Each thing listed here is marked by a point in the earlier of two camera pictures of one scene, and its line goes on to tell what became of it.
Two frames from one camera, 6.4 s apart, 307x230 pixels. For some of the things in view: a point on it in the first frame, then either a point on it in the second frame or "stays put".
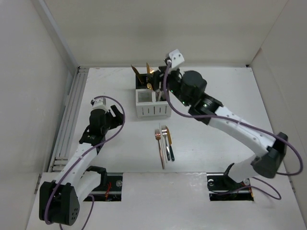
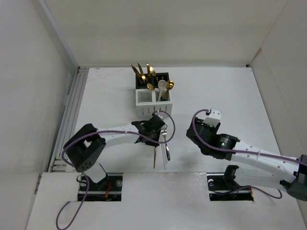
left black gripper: [116, 120] → [152, 143]
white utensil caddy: [150, 103] stays put
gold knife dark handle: [171, 150] → [142, 75]
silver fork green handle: [164, 132] stays put
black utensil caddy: [146, 78] stays put
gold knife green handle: [137, 74] stays put
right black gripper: [158, 77] → [213, 130]
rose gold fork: [158, 135] → [155, 155]
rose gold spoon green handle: [149, 86] stays put
